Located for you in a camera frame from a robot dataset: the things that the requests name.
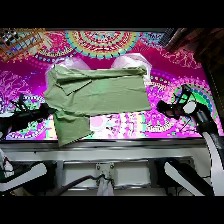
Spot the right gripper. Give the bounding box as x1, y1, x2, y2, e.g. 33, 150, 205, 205
156, 98, 184, 121

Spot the silver frame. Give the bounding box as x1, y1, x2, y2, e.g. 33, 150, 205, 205
0, 137, 224, 197

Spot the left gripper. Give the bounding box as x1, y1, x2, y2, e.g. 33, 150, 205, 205
31, 102, 58, 122

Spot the black cable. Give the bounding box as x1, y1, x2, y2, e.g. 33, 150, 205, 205
55, 173, 104, 196

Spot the light green T-shirt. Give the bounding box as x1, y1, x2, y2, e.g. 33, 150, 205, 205
43, 63, 153, 148

